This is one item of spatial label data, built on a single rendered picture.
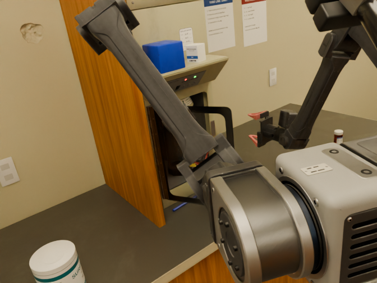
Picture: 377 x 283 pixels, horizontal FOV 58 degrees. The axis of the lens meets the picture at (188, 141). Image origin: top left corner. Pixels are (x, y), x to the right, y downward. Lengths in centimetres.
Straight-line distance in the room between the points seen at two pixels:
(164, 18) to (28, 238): 99
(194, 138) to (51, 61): 104
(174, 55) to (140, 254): 69
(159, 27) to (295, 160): 88
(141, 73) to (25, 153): 105
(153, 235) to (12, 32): 93
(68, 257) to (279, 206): 78
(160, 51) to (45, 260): 71
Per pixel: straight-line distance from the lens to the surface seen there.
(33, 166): 161
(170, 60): 114
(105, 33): 63
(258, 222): 40
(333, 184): 41
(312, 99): 116
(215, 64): 127
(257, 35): 221
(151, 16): 122
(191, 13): 132
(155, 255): 122
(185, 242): 125
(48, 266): 109
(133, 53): 61
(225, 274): 142
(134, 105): 112
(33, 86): 153
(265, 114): 138
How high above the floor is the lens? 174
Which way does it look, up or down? 24 degrees down
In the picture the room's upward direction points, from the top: 8 degrees counter-clockwise
